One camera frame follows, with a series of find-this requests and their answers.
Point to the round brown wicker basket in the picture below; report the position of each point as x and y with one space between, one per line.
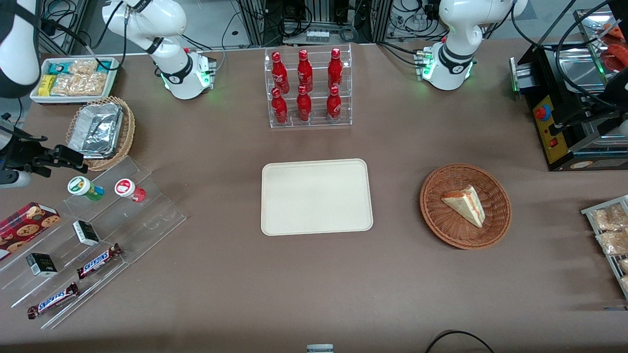
441 225

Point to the grey device edge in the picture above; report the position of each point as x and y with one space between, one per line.
320 348

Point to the red cookie box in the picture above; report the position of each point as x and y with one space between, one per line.
24 226

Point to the aluminium foil tray stack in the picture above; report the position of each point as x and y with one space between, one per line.
95 130

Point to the red gum bottle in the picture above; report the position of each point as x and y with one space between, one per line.
128 189

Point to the white power strip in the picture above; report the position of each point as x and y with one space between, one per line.
317 35

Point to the wrapped triangle sandwich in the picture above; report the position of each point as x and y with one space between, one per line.
466 205

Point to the small black box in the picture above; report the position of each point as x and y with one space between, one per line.
86 233
41 264

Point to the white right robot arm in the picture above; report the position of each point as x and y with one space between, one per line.
182 73

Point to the teal snack pack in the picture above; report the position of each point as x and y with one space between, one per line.
60 67

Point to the clear bag of crackers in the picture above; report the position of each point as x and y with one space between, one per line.
78 85
84 66

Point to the clear acrylic stepped display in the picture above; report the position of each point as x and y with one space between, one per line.
142 215

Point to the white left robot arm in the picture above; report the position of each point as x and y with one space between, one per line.
450 66

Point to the clear bag of snacks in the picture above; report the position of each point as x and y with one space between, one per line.
625 283
613 242
624 265
608 219

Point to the beige rectangular plastic tray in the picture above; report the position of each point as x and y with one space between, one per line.
316 197

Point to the clear acrylic bottle rack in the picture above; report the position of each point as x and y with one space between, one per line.
309 117

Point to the white plastic snack bin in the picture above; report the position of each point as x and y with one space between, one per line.
37 95

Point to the oval tan wicker basket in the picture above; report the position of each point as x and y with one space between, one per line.
128 132

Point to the black food warmer appliance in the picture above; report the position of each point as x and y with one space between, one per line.
564 152

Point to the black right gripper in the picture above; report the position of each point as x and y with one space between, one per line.
27 153

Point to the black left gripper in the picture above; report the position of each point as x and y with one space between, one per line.
619 92

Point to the green gum bottle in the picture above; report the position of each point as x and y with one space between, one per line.
84 188

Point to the yellow snack pack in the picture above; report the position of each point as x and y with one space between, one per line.
46 85

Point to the red cola bottle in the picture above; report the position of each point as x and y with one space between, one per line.
304 69
304 105
279 72
333 104
279 108
335 66

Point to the snickers chocolate bar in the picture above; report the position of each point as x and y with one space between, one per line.
53 301
98 261

